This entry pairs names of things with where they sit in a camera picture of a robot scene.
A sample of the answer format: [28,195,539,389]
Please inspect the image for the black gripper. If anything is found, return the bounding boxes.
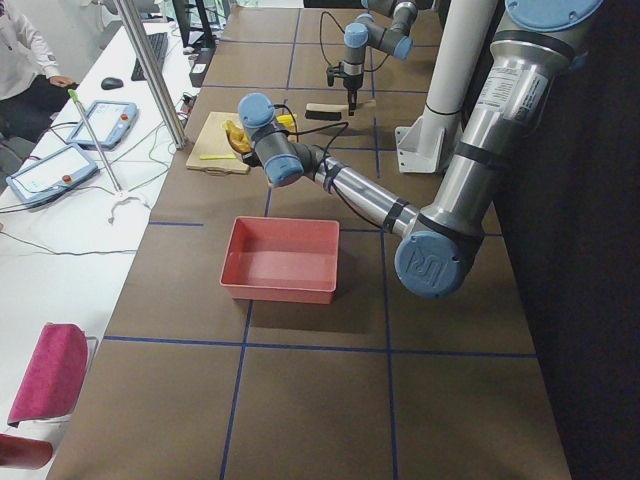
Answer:
[340,61,362,116]

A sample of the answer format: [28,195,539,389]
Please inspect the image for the beige hand brush black bristles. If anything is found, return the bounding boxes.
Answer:
[305,99,376,121]

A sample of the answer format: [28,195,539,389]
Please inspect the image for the yellow toy corn cob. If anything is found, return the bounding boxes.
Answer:
[276,114,297,131]

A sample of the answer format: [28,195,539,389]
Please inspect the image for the tan toy ginger root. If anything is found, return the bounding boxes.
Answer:
[226,125,251,154]

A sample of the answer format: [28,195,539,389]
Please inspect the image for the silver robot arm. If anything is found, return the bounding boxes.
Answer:
[332,1,421,116]
[238,1,599,298]

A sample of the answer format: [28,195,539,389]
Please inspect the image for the pink plastic bin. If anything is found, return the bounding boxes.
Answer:
[220,216,340,304]

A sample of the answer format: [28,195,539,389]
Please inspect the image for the bamboo cutting board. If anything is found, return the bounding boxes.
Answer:
[186,112,250,174]

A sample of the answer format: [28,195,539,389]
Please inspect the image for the yellow-green plastic knife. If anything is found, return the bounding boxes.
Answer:
[199,154,237,161]

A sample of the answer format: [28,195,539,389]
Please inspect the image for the black keyboard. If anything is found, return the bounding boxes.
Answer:
[130,32,168,81]

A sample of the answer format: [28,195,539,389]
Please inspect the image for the far blue teach pendant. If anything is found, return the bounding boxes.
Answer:
[66,100,138,151]

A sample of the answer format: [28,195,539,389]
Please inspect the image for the blue teach pendant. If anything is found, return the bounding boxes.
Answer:
[6,145,98,207]
[66,100,138,151]

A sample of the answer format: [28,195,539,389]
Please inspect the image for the black computer mouse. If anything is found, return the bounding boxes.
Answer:
[101,77,124,91]

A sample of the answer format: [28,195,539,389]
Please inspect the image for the metal rod with hook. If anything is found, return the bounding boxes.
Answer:
[68,89,151,224]

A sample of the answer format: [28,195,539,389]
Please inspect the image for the near blue teach pendant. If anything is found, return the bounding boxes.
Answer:
[6,145,98,207]

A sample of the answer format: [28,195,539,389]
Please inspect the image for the seated person white shirt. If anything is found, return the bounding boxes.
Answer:
[1,1,78,143]

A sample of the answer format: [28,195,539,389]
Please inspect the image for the magenta cloth on rack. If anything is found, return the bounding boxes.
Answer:
[7,324,89,427]

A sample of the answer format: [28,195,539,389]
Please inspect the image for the red object at edge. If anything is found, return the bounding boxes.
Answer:
[1,434,53,470]

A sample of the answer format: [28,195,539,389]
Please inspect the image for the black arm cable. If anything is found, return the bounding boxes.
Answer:
[269,102,391,234]
[318,10,391,89]

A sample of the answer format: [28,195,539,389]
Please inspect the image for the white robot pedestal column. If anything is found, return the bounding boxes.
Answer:
[395,0,497,173]

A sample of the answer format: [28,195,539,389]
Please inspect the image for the aluminium frame post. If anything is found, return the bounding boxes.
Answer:
[114,0,187,150]

